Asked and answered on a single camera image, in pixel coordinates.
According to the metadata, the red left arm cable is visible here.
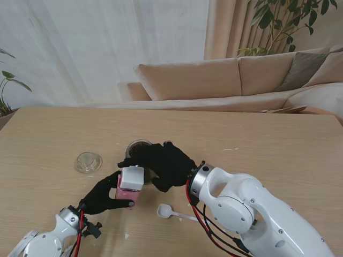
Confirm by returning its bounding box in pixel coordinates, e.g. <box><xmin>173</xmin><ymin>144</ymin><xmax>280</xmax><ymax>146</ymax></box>
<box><xmin>72</xmin><ymin>210</ymin><xmax>86</xmax><ymax>257</ymax></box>

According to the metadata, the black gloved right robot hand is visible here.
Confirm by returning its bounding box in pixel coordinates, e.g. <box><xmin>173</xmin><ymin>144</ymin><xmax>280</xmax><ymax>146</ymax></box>
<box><xmin>117</xmin><ymin>140</ymin><xmax>198</xmax><ymax>193</ymax></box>

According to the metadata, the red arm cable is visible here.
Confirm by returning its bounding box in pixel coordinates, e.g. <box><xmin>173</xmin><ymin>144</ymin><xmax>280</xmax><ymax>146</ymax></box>
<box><xmin>185</xmin><ymin>178</ymin><xmax>254</xmax><ymax>257</ymax></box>
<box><xmin>72</xmin><ymin>210</ymin><xmax>86</xmax><ymax>257</ymax></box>

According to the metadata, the white sofa cushion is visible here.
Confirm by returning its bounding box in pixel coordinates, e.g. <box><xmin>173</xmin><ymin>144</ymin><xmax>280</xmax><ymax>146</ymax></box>
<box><xmin>286</xmin><ymin>82</ymin><xmax>343</xmax><ymax>121</ymax></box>

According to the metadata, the broad leaf green plant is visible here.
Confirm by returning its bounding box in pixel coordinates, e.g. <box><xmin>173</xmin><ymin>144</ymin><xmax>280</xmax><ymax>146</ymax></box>
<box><xmin>0</xmin><ymin>48</ymin><xmax>33</xmax><ymax>118</ymax></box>

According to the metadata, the gray sofa cushion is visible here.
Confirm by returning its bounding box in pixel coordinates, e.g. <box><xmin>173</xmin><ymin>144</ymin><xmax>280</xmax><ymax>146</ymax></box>
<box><xmin>275</xmin><ymin>51</ymin><xmax>332</xmax><ymax>92</ymax></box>

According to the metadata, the gray planter box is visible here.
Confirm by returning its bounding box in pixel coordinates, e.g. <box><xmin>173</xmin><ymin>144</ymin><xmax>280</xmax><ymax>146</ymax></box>
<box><xmin>0</xmin><ymin>108</ymin><xmax>21</xmax><ymax>132</ymax></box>

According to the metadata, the white square jar cap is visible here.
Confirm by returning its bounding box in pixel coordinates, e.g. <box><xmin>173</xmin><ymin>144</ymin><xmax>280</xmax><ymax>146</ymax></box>
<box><xmin>120</xmin><ymin>165</ymin><xmax>145</xmax><ymax>191</ymax></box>

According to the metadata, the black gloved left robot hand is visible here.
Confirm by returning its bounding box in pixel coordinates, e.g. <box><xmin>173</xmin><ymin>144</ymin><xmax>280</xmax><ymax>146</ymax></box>
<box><xmin>79</xmin><ymin>171</ymin><xmax>136</xmax><ymax>216</ymax></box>

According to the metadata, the clear glass jar lid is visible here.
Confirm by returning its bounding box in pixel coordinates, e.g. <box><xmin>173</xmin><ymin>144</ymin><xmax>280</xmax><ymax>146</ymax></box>
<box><xmin>74</xmin><ymin>152</ymin><xmax>103</xmax><ymax>175</ymax></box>

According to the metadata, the white sheer curtain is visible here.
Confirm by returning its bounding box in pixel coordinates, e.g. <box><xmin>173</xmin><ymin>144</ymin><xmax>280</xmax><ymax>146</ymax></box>
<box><xmin>0</xmin><ymin>0</ymin><xmax>210</xmax><ymax>108</ymax></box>

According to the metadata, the brown cardboard piece on sofa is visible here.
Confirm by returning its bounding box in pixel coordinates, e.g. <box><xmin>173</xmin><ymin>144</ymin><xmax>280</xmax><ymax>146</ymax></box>
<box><xmin>258</xmin><ymin>105</ymin><xmax>308</xmax><ymax>115</ymax></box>

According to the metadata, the tall leafy green plant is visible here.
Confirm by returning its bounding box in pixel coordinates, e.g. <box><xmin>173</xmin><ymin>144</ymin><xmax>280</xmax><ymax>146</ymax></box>
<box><xmin>237</xmin><ymin>0</ymin><xmax>338</xmax><ymax>57</ymax></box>

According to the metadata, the white plastic spoon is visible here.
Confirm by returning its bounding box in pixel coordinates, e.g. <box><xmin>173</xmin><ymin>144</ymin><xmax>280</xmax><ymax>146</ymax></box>
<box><xmin>156</xmin><ymin>203</ymin><xmax>199</xmax><ymax>222</ymax></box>

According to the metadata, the beige sofa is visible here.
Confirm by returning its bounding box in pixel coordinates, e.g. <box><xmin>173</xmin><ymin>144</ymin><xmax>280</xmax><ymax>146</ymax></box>
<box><xmin>117</xmin><ymin>47</ymin><xmax>343</xmax><ymax>121</ymax></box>

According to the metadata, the beige pleated curtain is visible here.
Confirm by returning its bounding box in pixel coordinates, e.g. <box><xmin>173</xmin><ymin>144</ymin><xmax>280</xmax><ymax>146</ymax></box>
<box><xmin>204</xmin><ymin>0</ymin><xmax>343</xmax><ymax>60</ymax></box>

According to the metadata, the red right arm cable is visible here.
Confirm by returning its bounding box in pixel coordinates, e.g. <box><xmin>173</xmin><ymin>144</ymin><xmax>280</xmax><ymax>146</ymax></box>
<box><xmin>185</xmin><ymin>178</ymin><xmax>254</xmax><ymax>257</ymax></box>

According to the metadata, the glass jar of coffee beans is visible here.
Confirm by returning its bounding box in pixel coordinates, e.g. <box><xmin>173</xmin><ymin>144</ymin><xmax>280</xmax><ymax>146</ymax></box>
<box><xmin>124</xmin><ymin>139</ymin><xmax>159</xmax><ymax>186</ymax></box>

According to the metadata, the pink square coffee jar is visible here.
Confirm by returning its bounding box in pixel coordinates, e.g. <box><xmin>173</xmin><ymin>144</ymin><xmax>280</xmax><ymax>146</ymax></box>
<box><xmin>115</xmin><ymin>173</ymin><xmax>141</xmax><ymax>211</ymax></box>

